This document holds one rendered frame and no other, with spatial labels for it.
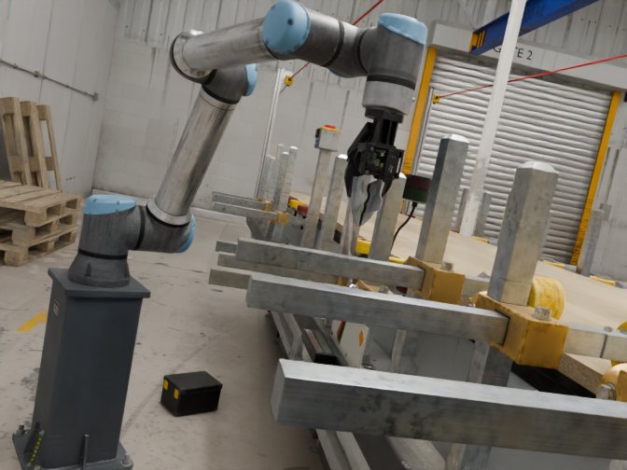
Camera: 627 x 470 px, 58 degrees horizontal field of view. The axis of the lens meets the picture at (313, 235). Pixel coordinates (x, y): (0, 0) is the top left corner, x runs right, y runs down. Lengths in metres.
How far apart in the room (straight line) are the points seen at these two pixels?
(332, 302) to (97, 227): 1.32
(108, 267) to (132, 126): 7.47
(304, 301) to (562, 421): 0.28
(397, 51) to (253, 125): 8.08
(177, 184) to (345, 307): 1.25
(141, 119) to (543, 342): 8.78
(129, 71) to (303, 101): 2.68
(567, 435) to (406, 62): 0.75
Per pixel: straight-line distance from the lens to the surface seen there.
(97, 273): 1.85
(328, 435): 2.14
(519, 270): 0.71
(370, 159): 1.02
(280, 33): 1.06
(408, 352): 0.96
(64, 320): 1.85
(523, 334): 0.64
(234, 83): 1.62
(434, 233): 0.92
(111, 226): 1.84
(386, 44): 1.05
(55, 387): 1.92
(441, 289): 0.87
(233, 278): 1.09
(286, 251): 0.83
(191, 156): 1.73
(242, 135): 9.07
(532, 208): 0.70
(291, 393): 0.34
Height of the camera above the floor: 1.08
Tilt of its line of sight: 7 degrees down
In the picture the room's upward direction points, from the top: 11 degrees clockwise
